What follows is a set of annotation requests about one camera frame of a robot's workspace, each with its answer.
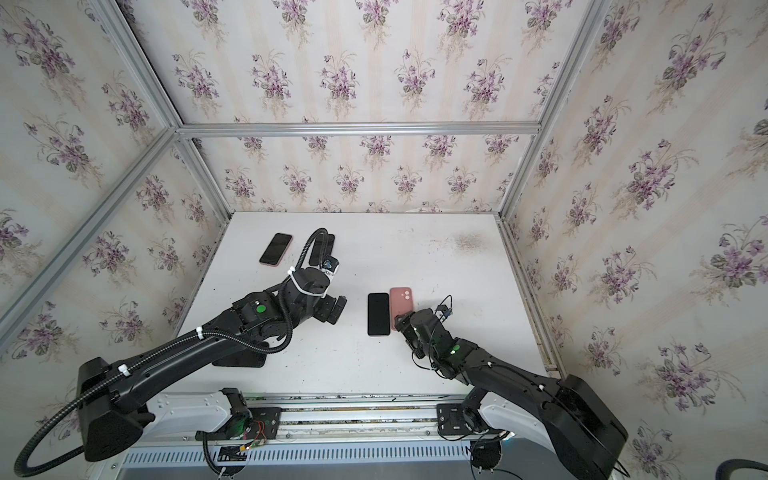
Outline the pink phone case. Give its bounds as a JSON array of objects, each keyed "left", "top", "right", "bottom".
[{"left": 389, "top": 287, "right": 414, "bottom": 331}]

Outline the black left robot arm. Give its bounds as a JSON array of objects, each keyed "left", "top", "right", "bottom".
[{"left": 76, "top": 256, "right": 346, "bottom": 462}]

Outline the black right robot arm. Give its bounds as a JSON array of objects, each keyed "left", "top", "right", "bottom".
[{"left": 395, "top": 309, "right": 630, "bottom": 479}]

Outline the black phone far middle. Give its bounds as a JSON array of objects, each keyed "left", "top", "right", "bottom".
[{"left": 309, "top": 233, "right": 335, "bottom": 267}]

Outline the black phone pink edge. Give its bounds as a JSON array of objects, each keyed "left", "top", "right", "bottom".
[{"left": 259, "top": 233, "right": 293, "bottom": 266}]

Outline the black pad near left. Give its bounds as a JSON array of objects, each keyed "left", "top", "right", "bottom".
[{"left": 212, "top": 350, "right": 267, "bottom": 368}]

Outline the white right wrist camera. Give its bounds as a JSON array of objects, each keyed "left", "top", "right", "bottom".
[{"left": 435, "top": 295, "right": 453, "bottom": 323}]

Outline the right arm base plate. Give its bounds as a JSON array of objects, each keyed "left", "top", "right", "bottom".
[{"left": 436, "top": 403, "right": 476, "bottom": 441}]

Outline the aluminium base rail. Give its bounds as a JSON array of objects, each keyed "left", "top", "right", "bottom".
[{"left": 104, "top": 392, "right": 541, "bottom": 448}]

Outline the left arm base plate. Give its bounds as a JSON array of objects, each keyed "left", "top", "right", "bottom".
[{"left": 206, "top": 407, "right": 282, "bottom": 441}]

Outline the aluminium frame top bar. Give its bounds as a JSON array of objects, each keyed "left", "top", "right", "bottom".
[{"left": 176, "top": 121, "right": 541, "bottom": 138}]

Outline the black corrugated cable conduit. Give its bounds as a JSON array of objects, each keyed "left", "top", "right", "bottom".
[{"left": 13, "top": 226, "right": 331, "bottom": 478}]

